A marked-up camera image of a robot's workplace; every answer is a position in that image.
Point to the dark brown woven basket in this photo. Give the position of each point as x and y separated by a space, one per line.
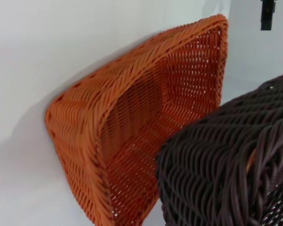
221 164

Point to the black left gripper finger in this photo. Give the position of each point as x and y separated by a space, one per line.
268 14

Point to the orange woven plastic basket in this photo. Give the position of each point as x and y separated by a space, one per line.
141 113

